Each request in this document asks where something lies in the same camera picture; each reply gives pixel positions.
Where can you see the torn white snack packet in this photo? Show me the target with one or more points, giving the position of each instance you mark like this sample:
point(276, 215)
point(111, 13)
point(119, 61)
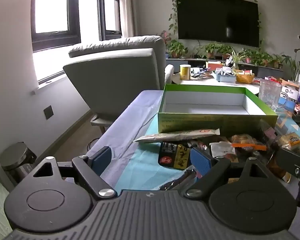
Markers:
point(222, 150)

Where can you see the tall leafy plant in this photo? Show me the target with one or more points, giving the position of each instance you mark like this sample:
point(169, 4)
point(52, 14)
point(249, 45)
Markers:
point(296, 62)

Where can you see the potted spider plant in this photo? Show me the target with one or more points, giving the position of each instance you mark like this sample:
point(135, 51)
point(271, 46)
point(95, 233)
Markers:
point(236, 57)

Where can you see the metal-lid trash can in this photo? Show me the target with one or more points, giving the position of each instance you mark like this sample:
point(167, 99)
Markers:
point(15, 160)

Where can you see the ivy garland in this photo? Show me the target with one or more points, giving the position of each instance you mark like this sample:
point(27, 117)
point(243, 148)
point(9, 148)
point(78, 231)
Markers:
point(173, 12)

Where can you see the dark wall socket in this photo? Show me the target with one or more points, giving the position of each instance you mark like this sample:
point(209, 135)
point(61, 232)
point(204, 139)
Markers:
point(48, 112)

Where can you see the orange wicker basket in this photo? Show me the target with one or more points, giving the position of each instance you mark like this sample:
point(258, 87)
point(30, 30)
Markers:
point(244, 78)

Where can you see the beige curtain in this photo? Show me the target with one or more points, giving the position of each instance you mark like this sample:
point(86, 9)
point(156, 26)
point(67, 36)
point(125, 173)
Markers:
point(127, 7)

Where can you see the clear bread packet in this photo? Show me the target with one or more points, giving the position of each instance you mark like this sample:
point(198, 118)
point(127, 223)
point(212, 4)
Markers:
point(290, 140)

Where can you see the blue plastic basket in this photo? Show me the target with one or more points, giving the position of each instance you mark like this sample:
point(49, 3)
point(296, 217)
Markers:
point(225, 78)

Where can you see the yellow can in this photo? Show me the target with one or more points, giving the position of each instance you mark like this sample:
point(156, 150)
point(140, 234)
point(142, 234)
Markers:
point(185, 72)

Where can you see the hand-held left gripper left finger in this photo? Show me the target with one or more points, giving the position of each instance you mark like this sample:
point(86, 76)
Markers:
point(101, 161)

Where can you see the narrow dark-framed window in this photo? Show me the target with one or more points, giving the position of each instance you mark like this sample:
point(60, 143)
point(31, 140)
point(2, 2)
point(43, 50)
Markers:
point(110, 7)

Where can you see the lavender sheet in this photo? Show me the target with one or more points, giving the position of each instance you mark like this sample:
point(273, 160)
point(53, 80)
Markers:
point(130, 120)

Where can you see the glass pitcher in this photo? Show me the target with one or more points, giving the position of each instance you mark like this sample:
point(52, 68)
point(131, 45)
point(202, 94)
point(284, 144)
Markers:
point(270, 92)

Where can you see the long white snack packet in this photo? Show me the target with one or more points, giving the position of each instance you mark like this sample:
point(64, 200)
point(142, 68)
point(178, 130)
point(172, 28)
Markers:
point(175, 135)

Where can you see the black yellow snack packet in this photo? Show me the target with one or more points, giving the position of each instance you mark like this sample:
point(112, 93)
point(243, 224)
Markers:
point(175, 155)

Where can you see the red flower plant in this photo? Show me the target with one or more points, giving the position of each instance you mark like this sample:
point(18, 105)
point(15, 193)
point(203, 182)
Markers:
point(164, 36)

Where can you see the green cardboard box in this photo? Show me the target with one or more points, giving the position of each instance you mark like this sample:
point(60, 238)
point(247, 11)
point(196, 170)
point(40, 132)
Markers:
point(202, 122)

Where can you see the wall television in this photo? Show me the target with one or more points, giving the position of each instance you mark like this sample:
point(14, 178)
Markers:
point(217, 17)

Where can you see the large dark-framed window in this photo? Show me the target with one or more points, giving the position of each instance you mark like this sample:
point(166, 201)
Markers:
point(52, 7)

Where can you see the white and blue carton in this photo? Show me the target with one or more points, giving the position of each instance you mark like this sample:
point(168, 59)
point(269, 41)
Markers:
point(289, 93)

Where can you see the potted green plant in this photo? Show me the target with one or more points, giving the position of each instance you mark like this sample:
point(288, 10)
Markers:
point(212, 48)
point(176, 48)

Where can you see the grey armchair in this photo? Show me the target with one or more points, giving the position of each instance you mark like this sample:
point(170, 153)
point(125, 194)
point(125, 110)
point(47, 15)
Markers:
point(115, 80)

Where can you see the pastry packet with orange strip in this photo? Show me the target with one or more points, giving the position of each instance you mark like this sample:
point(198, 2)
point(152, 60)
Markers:
point(245, 141)

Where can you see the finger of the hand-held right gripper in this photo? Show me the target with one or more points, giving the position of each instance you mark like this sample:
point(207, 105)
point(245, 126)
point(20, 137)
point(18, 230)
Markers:
point(287, 158)

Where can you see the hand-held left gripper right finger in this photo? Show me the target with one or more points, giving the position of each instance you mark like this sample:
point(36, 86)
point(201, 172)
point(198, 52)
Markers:
point(200, 161)

